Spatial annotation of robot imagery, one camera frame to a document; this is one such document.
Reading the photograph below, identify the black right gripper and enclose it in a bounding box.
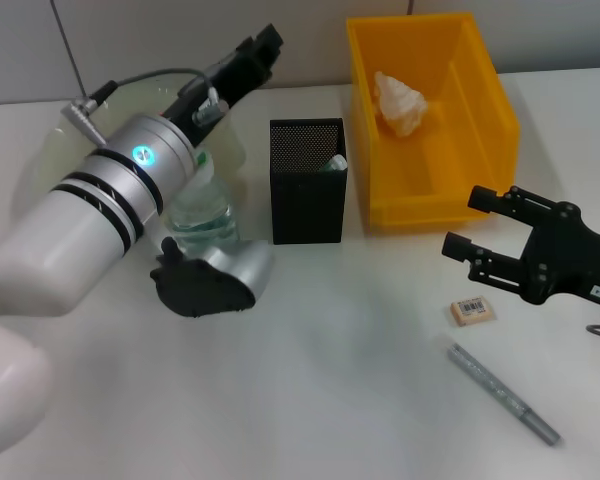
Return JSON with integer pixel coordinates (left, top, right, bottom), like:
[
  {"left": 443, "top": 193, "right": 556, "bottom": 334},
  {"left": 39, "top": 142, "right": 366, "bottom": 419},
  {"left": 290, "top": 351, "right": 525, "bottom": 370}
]
[{"left": 442, "top": 184, "right": 600, "bottom": 306}]

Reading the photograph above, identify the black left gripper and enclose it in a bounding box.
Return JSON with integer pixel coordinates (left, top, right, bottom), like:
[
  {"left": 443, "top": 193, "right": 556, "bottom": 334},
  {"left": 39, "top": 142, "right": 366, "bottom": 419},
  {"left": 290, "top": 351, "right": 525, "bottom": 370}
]
[{"left": 164, "top": 22, "right": 286, "bottom": 147}]

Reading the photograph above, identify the white paper ball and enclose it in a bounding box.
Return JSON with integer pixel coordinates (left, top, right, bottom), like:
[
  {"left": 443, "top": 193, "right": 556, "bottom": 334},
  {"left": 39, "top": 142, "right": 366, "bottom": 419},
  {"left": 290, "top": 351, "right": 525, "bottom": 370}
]
[{"left": 373, "top": 70, "right": 434, "bottom": 139}]

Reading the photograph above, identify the clear bottle with green label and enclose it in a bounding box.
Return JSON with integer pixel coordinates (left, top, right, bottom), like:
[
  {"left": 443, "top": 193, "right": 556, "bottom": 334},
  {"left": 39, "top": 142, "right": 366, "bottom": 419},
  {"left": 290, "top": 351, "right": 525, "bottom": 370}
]
[{"left": 163, "top": 148, "right": 242, "bottom": 256}]

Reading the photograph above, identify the beige eraser with barcode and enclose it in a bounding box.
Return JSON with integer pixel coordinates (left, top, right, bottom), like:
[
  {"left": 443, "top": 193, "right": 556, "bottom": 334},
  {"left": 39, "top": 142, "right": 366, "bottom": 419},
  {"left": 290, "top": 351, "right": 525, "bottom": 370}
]
[{"left": 449, "top": 294, "right": 496, "bottom": 329}]

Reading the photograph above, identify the pale green glass fruit plate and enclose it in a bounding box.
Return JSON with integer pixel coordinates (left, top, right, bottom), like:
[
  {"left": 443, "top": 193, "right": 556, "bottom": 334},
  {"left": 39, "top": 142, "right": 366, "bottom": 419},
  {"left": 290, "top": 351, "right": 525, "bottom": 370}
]
[{"left": 39, "top": 79, "right": 247, "bottom": 201}]

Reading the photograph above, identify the black mesh pen holder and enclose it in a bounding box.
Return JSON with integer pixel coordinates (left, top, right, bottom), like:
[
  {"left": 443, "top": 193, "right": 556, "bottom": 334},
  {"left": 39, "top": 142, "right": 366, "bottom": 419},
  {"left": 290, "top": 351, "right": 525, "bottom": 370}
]
[{"left": 268, "top": 117, "right": 350, "bottom": 246}]

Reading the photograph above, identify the grey pen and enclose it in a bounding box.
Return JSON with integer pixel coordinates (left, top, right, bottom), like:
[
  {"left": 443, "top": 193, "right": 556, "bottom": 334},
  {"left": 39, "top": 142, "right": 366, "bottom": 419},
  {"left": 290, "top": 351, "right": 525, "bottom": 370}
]
[{"left": 447, "top": 343, "right": 562, "bottom": 446}]

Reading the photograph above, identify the yellow plastic bin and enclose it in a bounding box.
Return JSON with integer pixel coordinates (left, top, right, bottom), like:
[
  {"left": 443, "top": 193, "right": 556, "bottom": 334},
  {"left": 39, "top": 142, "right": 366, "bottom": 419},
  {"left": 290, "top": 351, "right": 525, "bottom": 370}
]
[{"left": 345, "top": 11, "right": 522, "bottom": 232}]

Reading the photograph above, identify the silver left gripper connector stub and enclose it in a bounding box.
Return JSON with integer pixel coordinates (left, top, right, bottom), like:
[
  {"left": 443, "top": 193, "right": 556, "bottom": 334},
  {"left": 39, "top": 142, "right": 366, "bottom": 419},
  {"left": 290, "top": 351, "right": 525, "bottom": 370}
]
[{"left": 192, "top": 87, "right": 231, "bottom": 126}]

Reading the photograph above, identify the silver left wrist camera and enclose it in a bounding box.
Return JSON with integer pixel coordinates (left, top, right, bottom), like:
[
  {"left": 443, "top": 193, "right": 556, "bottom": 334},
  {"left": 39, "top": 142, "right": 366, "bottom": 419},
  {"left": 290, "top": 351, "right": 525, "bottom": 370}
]
[{"left": 149, "top": 237, "right": 276, "bottom": 319}]

